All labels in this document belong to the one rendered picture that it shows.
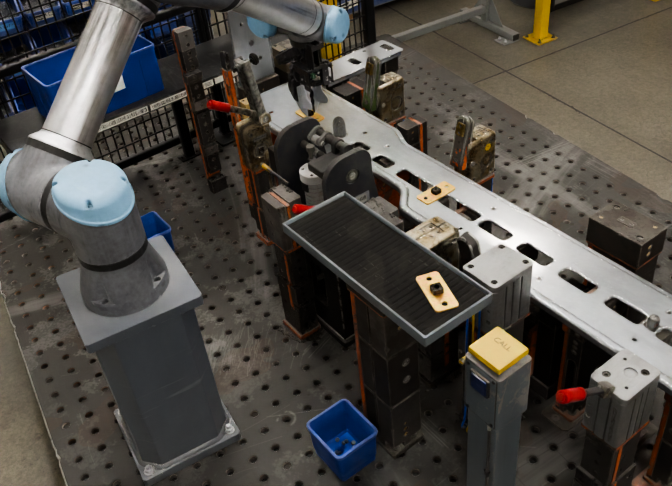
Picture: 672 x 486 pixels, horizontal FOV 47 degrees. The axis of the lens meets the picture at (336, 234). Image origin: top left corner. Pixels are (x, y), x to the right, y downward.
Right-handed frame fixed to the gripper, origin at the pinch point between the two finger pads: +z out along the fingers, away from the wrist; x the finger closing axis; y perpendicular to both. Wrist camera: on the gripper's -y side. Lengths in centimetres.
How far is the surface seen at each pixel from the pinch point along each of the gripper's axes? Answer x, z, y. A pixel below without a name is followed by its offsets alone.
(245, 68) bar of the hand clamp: -16.5, -17.8, 1.6
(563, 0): 251, 85, -120
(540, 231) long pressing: 6, 2, 70
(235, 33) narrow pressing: -2.9, -12.7, -26.7
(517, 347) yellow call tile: -32, -15, 97
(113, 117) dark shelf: -39, 0, -33
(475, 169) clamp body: 15.2, 4.6, 43.3
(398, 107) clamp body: 22.6, 6.0, 7.9
